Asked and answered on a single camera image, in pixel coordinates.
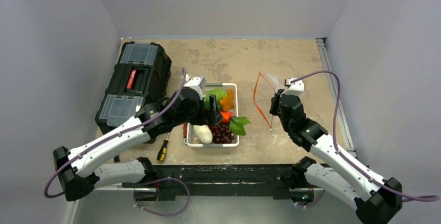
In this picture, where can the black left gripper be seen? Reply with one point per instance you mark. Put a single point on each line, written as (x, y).
(208, 117)

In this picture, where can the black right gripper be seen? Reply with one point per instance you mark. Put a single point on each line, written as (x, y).
(276, 102)

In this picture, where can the clear orange zip bag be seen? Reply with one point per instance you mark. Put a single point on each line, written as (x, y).
(266, 85)

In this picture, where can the orange carrot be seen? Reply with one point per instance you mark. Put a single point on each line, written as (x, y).
(226, 117)

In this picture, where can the white radish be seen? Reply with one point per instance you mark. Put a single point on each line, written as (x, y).
(203, 133)

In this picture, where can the dark red grapes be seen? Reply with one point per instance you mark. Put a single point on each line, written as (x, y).
(221, 134)

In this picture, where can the green leafy vegetable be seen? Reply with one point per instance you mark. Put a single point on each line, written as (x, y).
(237, 125)

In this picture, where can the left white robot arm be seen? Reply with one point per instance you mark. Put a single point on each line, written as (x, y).
(76, 168)

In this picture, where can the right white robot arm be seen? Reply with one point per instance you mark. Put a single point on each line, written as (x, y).
(363, 190)

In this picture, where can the green cabbage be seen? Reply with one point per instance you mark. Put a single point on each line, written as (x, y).
(219, 93)

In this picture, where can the yellow black screwdriver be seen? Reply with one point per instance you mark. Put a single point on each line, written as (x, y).
(163, 149)

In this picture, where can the black base bar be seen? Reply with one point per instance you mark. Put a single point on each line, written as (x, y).
(277, 181)

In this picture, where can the black plastic toolbox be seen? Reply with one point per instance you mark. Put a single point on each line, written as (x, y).
(140, 76)

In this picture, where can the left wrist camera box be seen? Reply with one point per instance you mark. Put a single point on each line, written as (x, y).
(196, 83)

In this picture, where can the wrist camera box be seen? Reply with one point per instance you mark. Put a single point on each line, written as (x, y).
(196, 83)
(293, 86)

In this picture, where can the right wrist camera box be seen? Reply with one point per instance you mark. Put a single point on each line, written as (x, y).
(293, 86)

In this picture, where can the right aluminium rail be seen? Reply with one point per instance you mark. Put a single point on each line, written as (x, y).
(341, 121)

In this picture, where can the aluminium rail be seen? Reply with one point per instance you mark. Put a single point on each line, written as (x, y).
(112, 204)
(341, 121)

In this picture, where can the front aluminium rail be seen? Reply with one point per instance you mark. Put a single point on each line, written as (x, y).
(112, 204)

